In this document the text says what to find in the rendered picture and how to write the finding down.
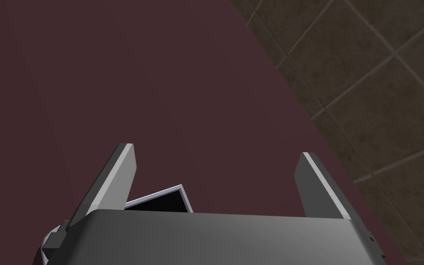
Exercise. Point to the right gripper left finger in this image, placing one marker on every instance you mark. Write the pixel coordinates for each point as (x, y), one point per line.
(118, 180)

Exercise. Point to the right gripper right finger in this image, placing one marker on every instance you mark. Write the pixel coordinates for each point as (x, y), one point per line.
(315, 195)

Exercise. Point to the black panel with white rim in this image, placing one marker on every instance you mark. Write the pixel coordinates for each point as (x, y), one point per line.
(164, 202)

